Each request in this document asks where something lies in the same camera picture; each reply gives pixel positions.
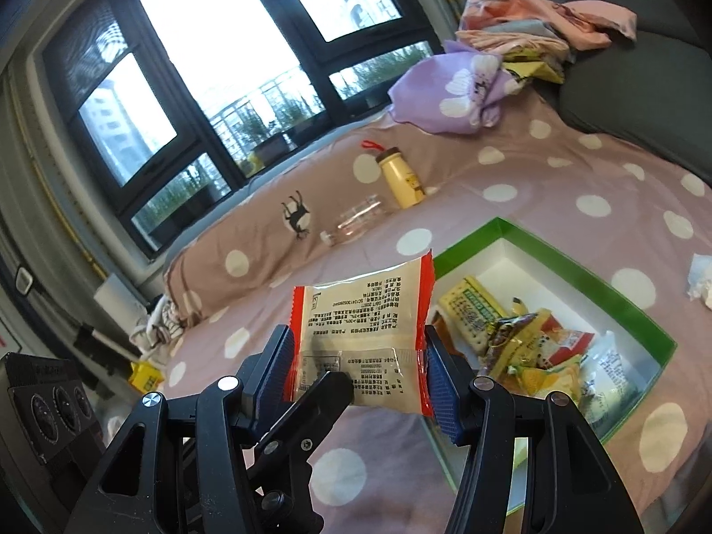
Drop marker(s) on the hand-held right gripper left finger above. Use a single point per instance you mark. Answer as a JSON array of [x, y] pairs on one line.
[[275, 378]]

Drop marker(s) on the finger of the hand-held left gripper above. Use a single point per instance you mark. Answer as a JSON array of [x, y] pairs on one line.
[[311, 423]]

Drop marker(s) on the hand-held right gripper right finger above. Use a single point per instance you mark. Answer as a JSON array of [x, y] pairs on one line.
[[442, 395]]

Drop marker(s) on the brown chocolate snack packet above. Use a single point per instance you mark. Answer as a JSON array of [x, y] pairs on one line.
[[506, 339]]

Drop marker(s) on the yellow-green snack packet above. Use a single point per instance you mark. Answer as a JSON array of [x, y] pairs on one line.
[[539, 381]]

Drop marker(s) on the white red-edged snack packet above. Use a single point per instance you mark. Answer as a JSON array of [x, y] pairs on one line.
[[361, 317]]

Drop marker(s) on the red bubble tea packet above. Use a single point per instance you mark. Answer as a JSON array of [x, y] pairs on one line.
[[564, 342]]

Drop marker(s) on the green cardboard box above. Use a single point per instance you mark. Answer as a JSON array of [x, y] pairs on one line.
[[512, 267]]

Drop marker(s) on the white grey snack packet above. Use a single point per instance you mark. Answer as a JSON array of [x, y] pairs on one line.
[[609, 378]]

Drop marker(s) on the black metal stand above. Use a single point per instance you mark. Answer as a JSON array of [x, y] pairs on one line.
[[94, 339]]

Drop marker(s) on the yellow box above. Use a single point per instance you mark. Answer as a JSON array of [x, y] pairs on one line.
[[146, 376]]

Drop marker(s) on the white striped cloth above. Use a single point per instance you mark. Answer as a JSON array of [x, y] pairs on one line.
[[158, 328]]

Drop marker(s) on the white cylinder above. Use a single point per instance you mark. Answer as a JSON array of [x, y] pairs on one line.
[[114, 295]]

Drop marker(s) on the clear plastic bottle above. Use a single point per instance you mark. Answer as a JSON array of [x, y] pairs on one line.
[[356, 222]]

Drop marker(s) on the yellow bottle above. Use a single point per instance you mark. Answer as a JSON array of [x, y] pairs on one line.
[[400, 178]]

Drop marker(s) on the pink polka dot bedsheet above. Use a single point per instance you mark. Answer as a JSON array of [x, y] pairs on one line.
[[556, 189]]

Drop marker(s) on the white crumpled tissue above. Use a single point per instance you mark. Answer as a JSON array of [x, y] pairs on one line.
[[702, 283]]

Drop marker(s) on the purple flowered cloth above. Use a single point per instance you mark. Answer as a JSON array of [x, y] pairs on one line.
[[461, 89]]

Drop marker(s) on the yellow packet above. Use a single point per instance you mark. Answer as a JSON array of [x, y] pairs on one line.
[[534, 69]]

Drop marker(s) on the black framed window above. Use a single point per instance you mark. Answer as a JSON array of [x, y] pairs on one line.
[[222, 39]]

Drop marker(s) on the grey sofa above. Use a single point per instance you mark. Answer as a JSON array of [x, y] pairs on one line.
[[628, 94]]

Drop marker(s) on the pink cloth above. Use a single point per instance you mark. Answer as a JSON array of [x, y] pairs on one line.
[[534, 16]]

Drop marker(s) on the white wall switch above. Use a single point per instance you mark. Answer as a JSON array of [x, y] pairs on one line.
[[24, 281]]

